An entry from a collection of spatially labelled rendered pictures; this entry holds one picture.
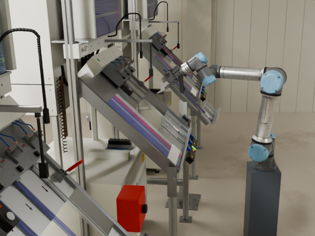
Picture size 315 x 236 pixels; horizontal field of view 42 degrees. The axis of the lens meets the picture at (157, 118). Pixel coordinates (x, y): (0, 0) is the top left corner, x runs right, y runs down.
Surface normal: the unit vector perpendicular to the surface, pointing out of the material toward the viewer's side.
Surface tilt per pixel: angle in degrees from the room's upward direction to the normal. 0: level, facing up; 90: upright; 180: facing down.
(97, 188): 90
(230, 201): 0
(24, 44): 90
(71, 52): 90
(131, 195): 0
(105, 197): 90
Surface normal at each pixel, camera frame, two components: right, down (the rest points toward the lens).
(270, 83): -0.43, 0.15
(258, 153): -0.46, 0.40
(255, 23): -0.04, 0.30
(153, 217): -0.02, -0.96
